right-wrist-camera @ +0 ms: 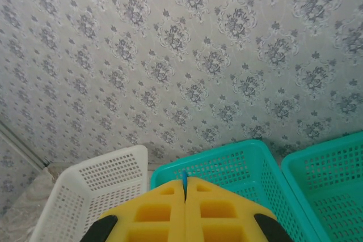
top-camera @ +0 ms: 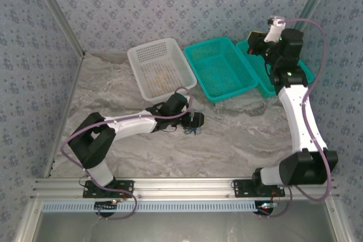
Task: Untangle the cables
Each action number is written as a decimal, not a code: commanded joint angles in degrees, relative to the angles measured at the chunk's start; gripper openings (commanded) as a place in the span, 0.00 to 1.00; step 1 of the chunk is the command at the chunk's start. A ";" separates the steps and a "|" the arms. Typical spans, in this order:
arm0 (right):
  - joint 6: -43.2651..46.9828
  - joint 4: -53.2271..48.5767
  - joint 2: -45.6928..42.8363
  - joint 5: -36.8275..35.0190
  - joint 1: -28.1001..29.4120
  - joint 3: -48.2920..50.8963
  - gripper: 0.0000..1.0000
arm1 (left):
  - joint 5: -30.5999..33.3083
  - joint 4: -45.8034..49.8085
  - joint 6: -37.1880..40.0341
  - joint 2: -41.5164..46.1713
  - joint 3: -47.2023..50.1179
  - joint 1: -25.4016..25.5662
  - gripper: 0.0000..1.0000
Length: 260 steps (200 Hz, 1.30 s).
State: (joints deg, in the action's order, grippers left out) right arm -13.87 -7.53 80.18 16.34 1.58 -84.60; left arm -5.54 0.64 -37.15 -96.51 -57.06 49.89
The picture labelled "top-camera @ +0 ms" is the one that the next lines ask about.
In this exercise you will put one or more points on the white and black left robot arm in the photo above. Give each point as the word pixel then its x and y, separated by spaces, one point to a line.
pixel 133 127

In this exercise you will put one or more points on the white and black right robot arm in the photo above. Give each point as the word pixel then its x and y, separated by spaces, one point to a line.
pixel 297 117

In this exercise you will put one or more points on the teal plastic mesh basket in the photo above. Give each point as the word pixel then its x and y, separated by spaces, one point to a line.
pixel 221 66
pixel 255 66

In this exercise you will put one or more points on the white plastic mesh basket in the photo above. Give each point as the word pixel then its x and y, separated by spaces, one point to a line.
pixel 153 55

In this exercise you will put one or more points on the grey metal panel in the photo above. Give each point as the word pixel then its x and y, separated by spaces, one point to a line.
pixel 181 228

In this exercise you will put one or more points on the black controller board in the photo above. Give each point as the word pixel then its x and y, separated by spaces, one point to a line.
pixel 265 209
pixel 102 206

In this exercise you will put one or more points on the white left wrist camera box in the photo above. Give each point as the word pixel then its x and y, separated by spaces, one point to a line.
pixel 187 99

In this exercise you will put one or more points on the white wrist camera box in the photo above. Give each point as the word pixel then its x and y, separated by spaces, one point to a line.
pixel 274 31
pixel 187 99

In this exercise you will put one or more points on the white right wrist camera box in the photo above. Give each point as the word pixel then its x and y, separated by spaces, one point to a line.
pixel 274 31

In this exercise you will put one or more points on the aluminium corner post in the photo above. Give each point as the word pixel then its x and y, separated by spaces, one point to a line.
pixel 311 4
pixel 58 12

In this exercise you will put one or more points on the aluminium extrusion rail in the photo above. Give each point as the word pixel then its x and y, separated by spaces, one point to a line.
pixel 184 188

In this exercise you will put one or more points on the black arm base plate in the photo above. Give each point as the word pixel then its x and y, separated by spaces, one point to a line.
pixel 241 192
pixel 90 192

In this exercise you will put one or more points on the aluminium table edge rail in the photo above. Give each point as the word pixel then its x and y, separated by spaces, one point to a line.
pixel 68 103

